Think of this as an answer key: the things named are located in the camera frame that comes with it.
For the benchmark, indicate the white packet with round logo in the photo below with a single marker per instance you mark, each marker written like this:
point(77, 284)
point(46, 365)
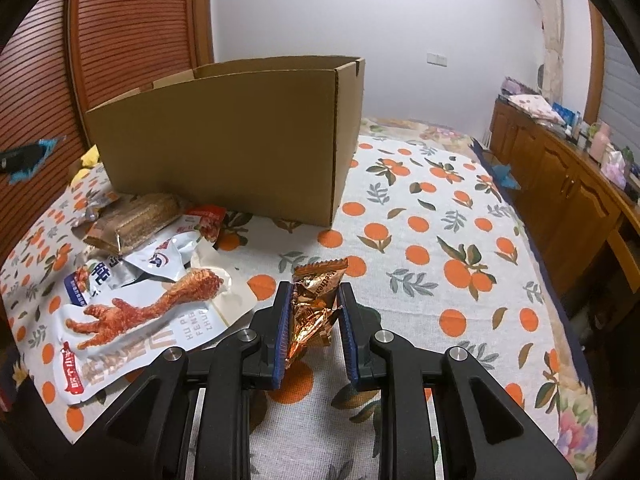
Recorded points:
point(165, 255)

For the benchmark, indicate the dark object with blue edge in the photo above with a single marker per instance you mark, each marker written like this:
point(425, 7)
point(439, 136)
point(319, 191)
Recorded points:
point(20, 157)

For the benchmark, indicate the white chicken foot snack packet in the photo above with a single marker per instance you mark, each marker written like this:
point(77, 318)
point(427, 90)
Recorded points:
point(140, 320)

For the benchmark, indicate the wooden cabinet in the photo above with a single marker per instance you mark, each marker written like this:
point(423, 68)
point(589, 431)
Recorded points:
point(555, 180)

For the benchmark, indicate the blue boxes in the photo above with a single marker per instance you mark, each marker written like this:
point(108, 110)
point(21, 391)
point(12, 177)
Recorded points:
point(562, 110)

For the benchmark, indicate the wooden window frame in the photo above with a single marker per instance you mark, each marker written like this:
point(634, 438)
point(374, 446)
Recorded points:
point(595, 60)

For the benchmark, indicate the brown cardboard box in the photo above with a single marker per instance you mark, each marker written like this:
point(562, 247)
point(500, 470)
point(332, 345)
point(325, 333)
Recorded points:
point(225, 150)

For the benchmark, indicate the pink bottle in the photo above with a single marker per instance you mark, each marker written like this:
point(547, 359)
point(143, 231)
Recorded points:
point(600, 140)

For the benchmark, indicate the small red snack packet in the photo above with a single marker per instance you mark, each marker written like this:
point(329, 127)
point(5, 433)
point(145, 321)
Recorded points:
point(207, 222)

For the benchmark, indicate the white wall socket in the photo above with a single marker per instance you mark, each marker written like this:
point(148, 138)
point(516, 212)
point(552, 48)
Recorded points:
point(437, 58)

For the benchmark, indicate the brown wafer packet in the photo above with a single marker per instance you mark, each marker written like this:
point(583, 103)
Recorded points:
point(135, 220)

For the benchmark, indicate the small desk fan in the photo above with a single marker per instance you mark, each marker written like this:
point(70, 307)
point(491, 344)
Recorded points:
point(541, 77)

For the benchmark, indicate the copper foil snack packet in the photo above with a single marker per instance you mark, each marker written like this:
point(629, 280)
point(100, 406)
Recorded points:
point(312, 300)

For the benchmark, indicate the white packet with blue lettering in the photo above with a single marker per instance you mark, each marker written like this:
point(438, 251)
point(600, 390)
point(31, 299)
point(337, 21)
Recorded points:
point(95, 275)

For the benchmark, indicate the folded floral cloth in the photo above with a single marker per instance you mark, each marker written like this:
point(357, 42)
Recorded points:
point(532, 105)

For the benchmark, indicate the teal cloth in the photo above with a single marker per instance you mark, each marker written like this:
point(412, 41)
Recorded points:
point(506, 175)

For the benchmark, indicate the clear plastic snack packet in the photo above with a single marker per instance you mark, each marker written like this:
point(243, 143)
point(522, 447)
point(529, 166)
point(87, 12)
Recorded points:
point(92, 210)

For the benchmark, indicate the purple cloth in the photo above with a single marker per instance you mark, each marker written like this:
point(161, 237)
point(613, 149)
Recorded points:
point(515, 84)

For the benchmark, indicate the grey window blind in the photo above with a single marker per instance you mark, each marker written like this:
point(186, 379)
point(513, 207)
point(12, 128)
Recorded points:
point(622, 110)

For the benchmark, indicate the wooden louvered wardrobe door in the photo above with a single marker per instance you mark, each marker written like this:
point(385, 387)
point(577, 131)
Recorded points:
point(140, 25)
point(35, 100)

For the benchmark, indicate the beige curtain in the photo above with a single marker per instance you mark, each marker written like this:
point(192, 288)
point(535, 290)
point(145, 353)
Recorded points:
point(550, 25)

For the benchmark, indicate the pink tissue pack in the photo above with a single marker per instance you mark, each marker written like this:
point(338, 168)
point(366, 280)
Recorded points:
point(614, 165)

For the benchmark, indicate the orange print blanket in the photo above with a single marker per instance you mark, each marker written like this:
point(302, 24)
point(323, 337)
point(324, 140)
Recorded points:
point(425, 260)

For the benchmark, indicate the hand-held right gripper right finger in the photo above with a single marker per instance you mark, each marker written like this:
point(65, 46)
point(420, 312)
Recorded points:
point(348, 340)

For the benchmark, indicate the floral bed sheet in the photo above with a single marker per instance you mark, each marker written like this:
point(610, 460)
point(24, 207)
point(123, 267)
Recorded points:
point(440, 130)

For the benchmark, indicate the yellow plush toy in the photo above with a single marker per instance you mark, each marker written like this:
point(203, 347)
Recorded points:
point(90, 157)

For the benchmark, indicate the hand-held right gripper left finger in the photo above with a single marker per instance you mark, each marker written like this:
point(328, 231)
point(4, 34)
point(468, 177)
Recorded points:
point(282, 335)

